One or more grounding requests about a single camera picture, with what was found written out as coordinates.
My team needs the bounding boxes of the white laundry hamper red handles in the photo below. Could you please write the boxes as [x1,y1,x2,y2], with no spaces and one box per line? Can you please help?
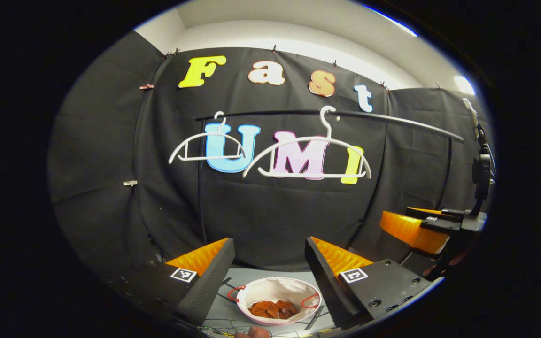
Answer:
[227,277,322,326]

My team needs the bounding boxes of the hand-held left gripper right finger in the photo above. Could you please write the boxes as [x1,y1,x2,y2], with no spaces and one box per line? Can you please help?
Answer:
[304,236,445,330]

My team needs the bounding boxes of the black clothes rack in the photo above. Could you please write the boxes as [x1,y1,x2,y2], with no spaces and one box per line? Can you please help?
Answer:
[195,108,465,212]

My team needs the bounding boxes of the black backdrop cloth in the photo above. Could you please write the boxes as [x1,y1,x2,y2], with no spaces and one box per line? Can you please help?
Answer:
[47,31,494,273]

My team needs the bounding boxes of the orange corduroy jacket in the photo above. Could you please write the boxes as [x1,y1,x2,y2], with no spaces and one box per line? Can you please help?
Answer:
[248,300,299,320]

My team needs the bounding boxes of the white plastic clothes hanger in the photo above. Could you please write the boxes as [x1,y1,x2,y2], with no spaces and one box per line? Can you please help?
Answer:
[242,106,372,180]
[168,111,247,165]

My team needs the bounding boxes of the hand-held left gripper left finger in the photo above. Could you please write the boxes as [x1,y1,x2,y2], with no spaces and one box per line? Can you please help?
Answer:
[109,237,236,327]

